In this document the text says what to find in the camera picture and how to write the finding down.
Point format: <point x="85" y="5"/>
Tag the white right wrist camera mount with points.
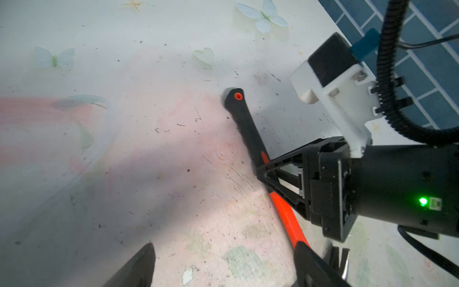
<point x="335" y="77"/>

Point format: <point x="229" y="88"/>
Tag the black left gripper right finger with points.
<point x="313" y="271"/>

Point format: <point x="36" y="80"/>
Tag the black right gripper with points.
<point x="325" y="165"/>

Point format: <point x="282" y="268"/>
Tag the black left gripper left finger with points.
<point x="137" y="272"/>

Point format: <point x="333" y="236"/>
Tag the red black claw hammer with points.
<point x="235" y="104"/>

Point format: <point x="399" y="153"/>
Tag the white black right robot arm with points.
<point x="415" y="186"/>

